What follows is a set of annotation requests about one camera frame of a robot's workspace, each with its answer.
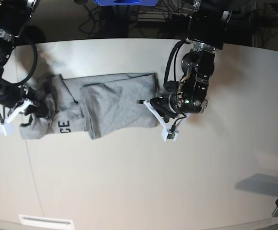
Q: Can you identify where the grey T-shirt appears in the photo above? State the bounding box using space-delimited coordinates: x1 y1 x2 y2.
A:
19 73 158 139

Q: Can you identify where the blue plastic part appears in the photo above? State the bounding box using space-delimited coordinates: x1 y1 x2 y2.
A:
93 0 158 6

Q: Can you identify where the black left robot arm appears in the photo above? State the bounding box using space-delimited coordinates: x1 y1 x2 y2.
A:
150 0 232 123

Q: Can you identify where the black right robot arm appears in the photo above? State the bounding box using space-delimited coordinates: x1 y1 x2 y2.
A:
0 0 49 117

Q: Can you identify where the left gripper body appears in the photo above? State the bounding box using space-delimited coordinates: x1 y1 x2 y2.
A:
151 93 180 120

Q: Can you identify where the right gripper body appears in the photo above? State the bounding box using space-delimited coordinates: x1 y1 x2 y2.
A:
0 86 41 115

